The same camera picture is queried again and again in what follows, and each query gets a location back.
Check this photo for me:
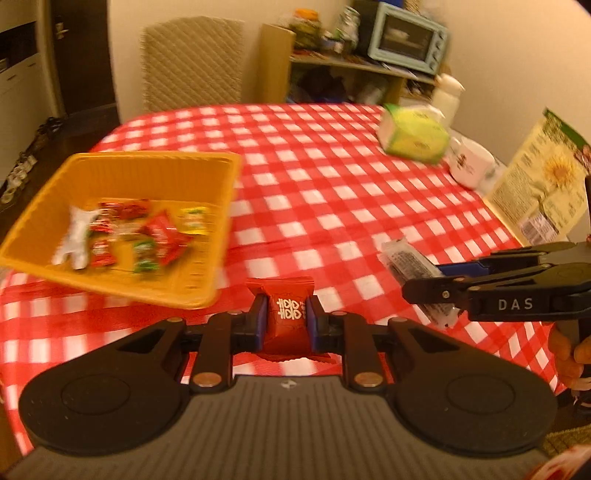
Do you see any yellow red small candy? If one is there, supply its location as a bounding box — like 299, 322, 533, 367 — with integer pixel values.
178, 206, 209, 236

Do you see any white thermos bottle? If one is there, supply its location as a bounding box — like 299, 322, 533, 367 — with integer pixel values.
431, 74, 465, 128

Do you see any grey barcode snack packet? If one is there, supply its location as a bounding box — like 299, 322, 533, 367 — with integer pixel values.
379, 238, 460, 328

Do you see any glass jar orange lid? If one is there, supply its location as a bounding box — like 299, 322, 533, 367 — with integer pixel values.
290, 8, 322, 51

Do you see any sunflower printed box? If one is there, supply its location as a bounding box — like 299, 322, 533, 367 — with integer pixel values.
484, 109, 590, 246

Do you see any silver white snack wrapper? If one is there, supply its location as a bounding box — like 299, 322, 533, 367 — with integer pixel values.
51, 206, 100, 270

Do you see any right hand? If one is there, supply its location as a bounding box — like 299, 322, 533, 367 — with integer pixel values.
548, 321, 590, 391

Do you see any white drawer cabinet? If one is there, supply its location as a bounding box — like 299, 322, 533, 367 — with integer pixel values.
1, 1, 62, 179

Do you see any beige quilted chair back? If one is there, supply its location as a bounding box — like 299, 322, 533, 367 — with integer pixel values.
140, 16, 243, 113

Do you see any wooden shelf unit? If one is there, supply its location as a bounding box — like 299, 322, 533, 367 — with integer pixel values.
253, 24, 436, 104

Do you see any red gold candy wrapper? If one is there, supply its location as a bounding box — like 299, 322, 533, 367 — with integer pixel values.
89, 208, 116, 234

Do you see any red square snack packet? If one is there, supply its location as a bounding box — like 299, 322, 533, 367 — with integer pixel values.
245, 276, 335, 365

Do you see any red orange candy packet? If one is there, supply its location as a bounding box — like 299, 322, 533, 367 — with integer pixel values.
100, 199, 151, 220

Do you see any orange plastic tray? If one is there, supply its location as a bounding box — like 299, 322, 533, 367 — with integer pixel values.
1, 151, 242, 309

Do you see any large red snack packet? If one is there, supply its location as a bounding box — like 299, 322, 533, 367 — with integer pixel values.
139, 210, 191, 266

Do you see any light blue toaster oven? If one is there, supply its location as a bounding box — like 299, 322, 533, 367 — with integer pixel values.
368, 2, 450, 76

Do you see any green small candy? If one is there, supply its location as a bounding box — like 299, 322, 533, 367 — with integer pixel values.
132, 239, 159, 273

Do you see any red white checkered tablecloth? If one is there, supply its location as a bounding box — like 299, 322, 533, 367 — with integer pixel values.
0, 102, 567, 455

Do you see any white ceramic mug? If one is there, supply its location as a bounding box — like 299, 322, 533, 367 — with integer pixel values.
448, 136, 495, 190

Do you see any green yellow tissue pack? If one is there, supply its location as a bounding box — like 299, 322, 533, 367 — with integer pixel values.
377, 104, 451, 165

